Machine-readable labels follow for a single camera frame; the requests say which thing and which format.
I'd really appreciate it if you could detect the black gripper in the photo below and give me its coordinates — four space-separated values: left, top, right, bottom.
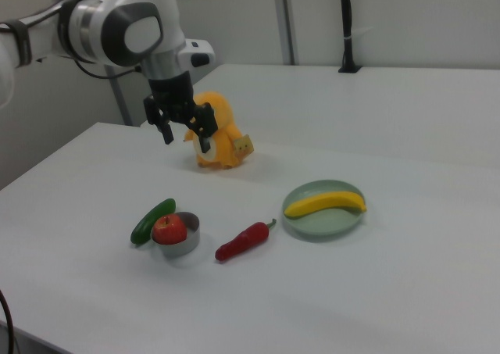
142 70 219 155

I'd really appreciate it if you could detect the red chili pepper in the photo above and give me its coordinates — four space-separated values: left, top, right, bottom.
214 218 277 263

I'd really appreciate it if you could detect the green plastic plate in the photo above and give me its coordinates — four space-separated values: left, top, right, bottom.
281 179 366 242

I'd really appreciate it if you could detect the orange plush toy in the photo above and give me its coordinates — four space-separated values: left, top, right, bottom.
183 91 257 171

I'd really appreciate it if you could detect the green cucumber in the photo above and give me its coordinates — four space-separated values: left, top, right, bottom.
130 198 177 247

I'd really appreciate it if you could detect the red apple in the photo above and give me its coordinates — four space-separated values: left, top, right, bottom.
152 214 188 245

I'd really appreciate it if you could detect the small metal bowl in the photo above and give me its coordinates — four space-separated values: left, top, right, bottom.
155 211 202 259

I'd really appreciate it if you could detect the yellow banana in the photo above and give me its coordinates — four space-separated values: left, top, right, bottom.
284 191 368 218

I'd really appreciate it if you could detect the black pole with base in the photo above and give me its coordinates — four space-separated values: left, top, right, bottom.
337 0 363 74

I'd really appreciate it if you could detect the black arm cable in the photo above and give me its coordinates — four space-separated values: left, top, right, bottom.
73 55 142 80

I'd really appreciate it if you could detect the white cable tie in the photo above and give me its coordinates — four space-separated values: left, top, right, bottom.
341 26 374 42

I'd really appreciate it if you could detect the black cable with metal connector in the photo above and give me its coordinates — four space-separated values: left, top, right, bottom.
0 288 16 354

